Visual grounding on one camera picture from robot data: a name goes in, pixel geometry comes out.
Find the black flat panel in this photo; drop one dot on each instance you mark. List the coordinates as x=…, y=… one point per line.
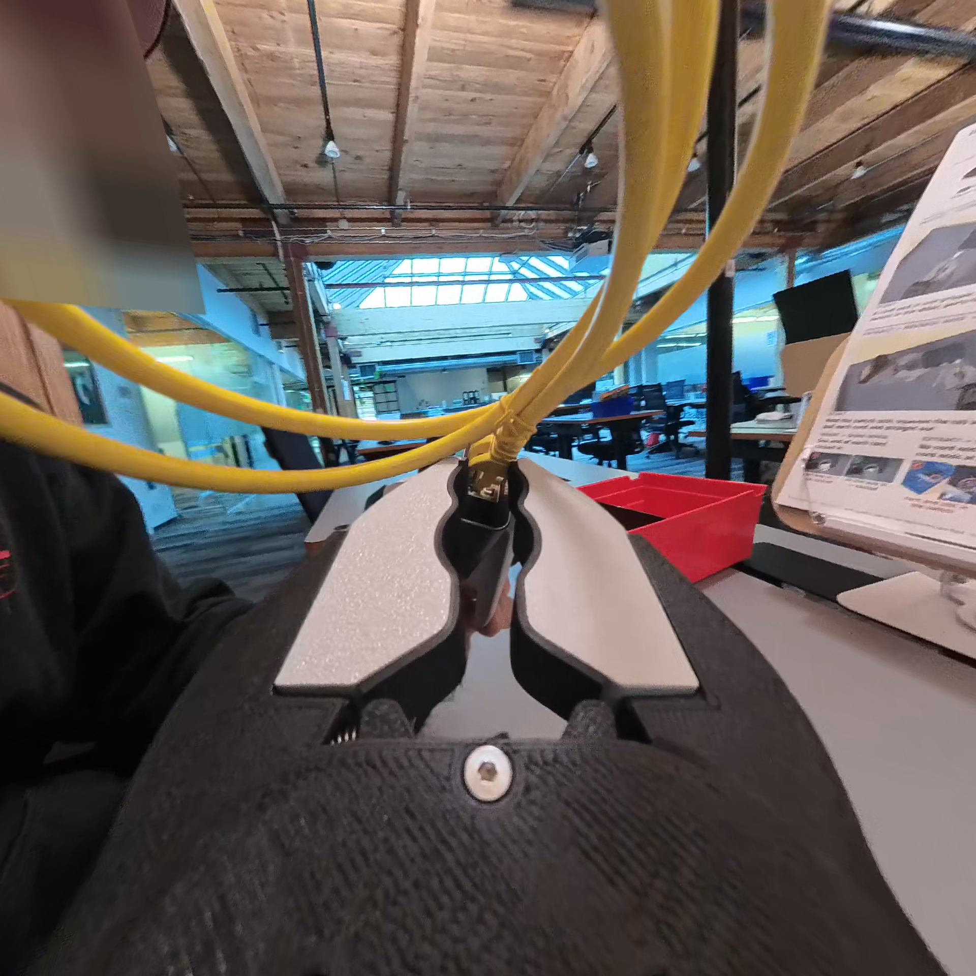
x=816, y=305

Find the skylight window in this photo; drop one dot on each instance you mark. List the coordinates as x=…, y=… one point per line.
x=427, y=278

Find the person's left hand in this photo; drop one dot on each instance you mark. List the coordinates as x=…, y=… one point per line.
x=495, y=621

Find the ceiling projector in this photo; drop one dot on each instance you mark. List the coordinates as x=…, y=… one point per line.
x=591, y=255

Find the black ceiling track rail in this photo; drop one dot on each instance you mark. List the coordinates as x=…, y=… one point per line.
x=900, y=34

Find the black office chair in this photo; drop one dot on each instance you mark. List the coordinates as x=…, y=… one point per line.
x=293, y=465

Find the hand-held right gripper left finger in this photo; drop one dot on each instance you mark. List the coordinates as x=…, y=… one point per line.
x=366, y=602

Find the white stand base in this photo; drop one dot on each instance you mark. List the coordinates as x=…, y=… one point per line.
x=907, y=610

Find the printed instruction board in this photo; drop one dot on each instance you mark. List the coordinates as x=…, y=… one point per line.
x=900, y=381

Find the person's black hoodie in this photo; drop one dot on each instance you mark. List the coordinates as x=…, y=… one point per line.
x=68, y=610

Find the cardboard box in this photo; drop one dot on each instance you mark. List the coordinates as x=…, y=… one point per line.
x=808, y=366

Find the wooden support column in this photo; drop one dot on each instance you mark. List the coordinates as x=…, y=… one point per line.
x=305, y=343

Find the dark grey slab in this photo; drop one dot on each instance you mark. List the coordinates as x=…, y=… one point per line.
x=800, y=568

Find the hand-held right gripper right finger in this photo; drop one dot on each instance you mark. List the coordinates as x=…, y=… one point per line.
x=602, y=602

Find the red plastic bin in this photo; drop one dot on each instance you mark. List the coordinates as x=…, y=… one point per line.
x=709, y=526

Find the black ethernet splitter box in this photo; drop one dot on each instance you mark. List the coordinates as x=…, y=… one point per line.
x=480, y=556

